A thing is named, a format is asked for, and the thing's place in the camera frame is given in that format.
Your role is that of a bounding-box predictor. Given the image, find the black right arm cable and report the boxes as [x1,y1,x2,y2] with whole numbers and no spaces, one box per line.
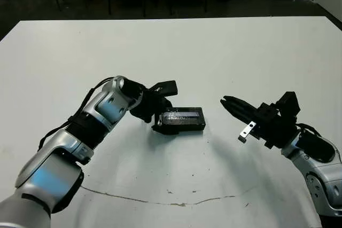
[295,123,342,158]

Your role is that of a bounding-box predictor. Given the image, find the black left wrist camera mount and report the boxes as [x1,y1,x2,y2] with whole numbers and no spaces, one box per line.
[148,80,178,97]

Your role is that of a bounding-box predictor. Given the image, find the black box lid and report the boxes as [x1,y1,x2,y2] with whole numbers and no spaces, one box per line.
[159,106,206,132]

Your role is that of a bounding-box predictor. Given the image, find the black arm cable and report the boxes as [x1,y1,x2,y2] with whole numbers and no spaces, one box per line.
[38,76,118,152]
[295,123,342,158]

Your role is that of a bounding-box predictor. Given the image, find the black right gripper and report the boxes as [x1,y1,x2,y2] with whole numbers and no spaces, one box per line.
[220,96,301,149]

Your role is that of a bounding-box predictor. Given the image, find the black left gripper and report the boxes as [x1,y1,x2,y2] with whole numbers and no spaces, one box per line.
[130,90,180,136]

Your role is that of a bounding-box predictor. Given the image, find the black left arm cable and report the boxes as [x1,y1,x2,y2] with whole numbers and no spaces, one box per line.
[38,76,118,152]

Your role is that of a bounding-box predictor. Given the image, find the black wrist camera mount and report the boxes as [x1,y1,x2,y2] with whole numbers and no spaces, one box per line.
[148,80,178,97]
[277,91,301,119]

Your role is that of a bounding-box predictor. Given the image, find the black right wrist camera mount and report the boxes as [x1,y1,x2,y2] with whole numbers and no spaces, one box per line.
[277,91,301,119]

